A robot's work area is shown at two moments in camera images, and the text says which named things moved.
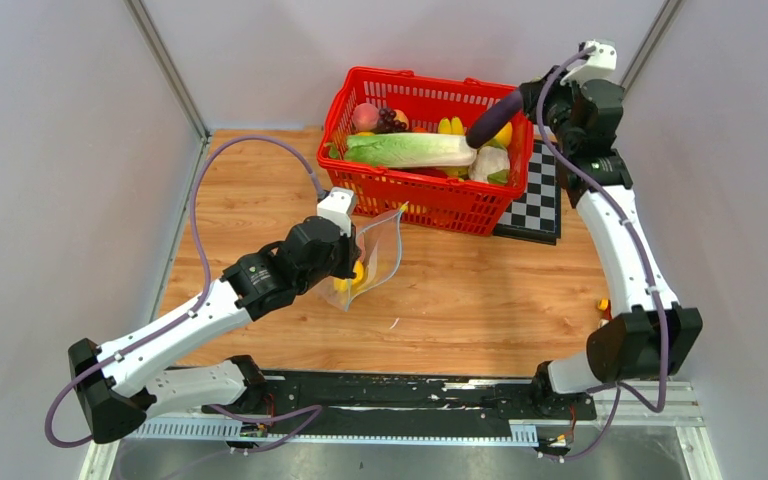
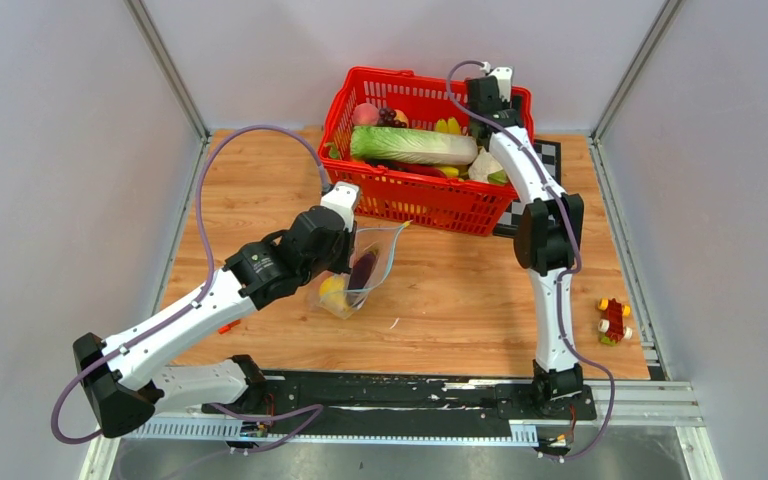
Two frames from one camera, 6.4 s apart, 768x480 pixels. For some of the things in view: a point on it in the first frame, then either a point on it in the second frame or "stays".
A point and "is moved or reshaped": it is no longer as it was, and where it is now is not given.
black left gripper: (352, 251) stays
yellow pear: (346, 284) -> (333, 287)
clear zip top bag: (380, 244) is moved or reshaped
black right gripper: (530, 93) -> (508, 106)
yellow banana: (454, 127) stays
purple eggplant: (502, 111) is moved or reshaped
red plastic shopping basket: (433, 198) stays
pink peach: (365, 117) stays
